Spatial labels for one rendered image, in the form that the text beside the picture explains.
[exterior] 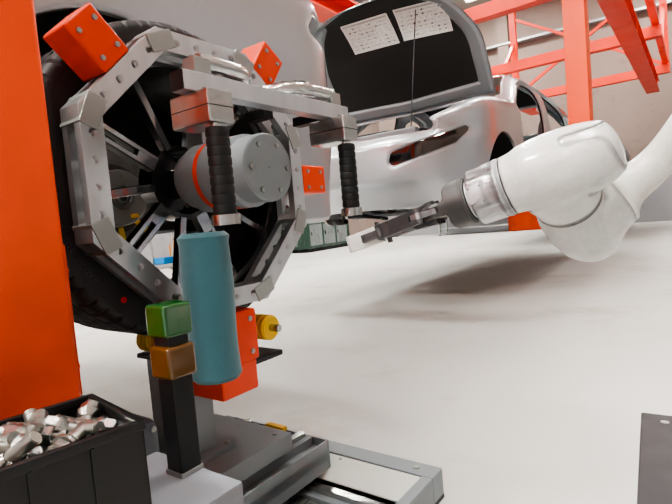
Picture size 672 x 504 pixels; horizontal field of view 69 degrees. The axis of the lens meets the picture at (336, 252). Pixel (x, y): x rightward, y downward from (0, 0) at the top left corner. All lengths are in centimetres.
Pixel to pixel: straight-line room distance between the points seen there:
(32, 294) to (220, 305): 30
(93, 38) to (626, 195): 87
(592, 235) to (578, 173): 15
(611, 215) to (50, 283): 79
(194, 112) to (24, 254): 30
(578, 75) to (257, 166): 379
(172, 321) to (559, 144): 55
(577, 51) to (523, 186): 383
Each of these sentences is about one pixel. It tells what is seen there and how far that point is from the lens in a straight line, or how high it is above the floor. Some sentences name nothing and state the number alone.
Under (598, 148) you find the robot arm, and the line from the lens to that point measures 74.
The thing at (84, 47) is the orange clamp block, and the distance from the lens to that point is 95.
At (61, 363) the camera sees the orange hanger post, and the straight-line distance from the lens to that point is 73.
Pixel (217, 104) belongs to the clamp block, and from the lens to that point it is 78.
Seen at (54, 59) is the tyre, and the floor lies 105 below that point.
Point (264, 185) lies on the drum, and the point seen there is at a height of 82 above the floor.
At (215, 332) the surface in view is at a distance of 87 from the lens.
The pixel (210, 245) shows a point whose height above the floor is 72.
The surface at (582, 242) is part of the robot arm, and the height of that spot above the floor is 67.
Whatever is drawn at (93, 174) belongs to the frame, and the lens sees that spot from 90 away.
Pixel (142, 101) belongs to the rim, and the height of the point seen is 101.
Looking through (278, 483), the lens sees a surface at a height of 14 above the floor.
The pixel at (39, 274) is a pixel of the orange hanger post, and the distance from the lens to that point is 71.
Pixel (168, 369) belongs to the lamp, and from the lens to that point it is 62.
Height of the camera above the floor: 74
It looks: 4 degrees down
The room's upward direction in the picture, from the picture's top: 5 degrees counter-clockwise
